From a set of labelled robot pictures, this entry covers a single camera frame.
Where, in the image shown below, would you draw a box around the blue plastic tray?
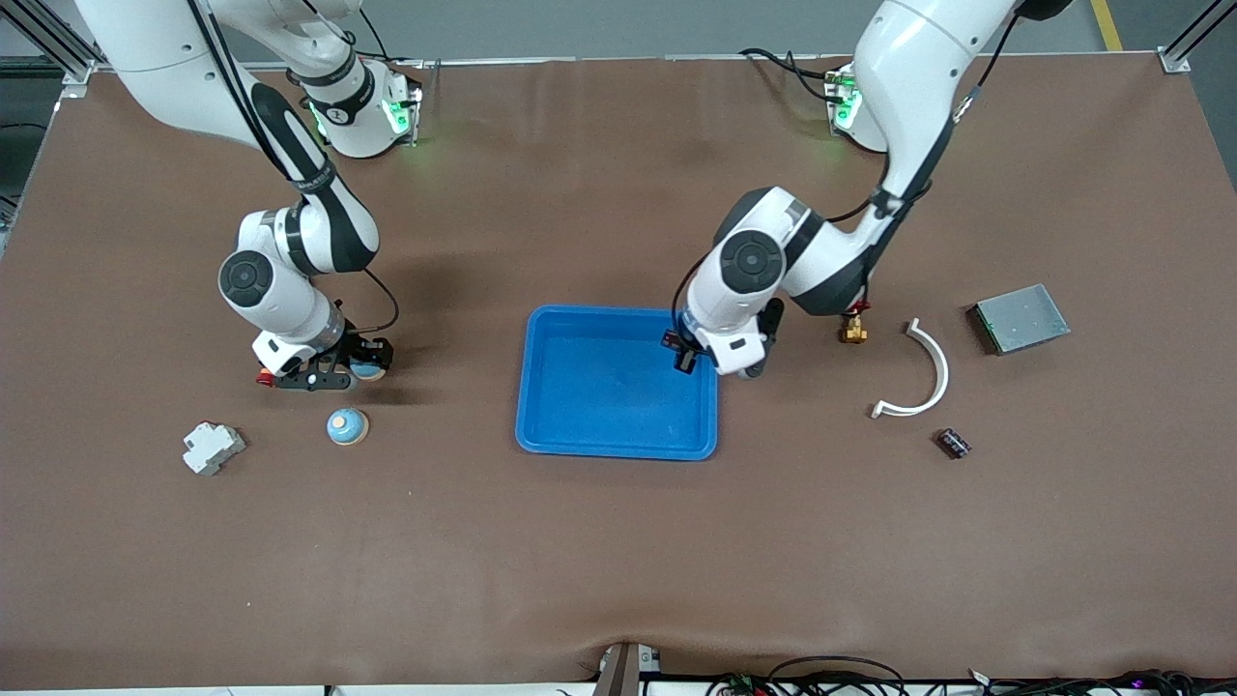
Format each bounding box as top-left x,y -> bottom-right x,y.
514,305 -> 720,462

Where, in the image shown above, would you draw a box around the white circuit breaker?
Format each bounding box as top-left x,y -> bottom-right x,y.
183,421 -> 247,477

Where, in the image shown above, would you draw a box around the table cover sheet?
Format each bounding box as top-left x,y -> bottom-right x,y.
0,56 -> 1237,692

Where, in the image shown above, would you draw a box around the white curved plastic strip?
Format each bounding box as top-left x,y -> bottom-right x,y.
871,318 -> 951,420

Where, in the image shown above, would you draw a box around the grey metal box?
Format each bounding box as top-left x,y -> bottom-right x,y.
967,283 -> 1072,357

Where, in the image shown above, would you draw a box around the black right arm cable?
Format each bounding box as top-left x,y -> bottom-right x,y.
361,268 -> 401,335

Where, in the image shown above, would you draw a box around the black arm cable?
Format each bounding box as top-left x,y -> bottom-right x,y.
829,14 -> 1018,310
361,268 -> 401,335

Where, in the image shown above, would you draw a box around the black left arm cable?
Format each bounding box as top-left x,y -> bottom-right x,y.
829,14 -> 1018,310

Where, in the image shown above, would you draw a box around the black left base cable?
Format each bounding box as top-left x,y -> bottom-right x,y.
739,46 -> 844,103

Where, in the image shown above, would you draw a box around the black base cable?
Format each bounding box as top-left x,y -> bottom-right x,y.
739,46 -> 844,103
333,5 -> 426,71

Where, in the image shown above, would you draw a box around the black right base cable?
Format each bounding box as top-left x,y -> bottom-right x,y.
333,5 -> 426,71

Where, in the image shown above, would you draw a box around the grey table edge bracket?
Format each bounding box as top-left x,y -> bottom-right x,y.
591,641 -> 664,696

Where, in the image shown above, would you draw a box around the aluminium table edge rail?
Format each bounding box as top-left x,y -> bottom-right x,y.
92,53 -> 1185,74

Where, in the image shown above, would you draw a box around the black looped cable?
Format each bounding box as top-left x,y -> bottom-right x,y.
768,655 -> 909,696

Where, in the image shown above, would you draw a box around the aluminium frame post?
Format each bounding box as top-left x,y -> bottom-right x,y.
24,0 -> 109,90
1158,0 -> 1237,74

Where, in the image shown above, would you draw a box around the black cable bundle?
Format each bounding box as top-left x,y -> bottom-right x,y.
966,667 -> 1237,696

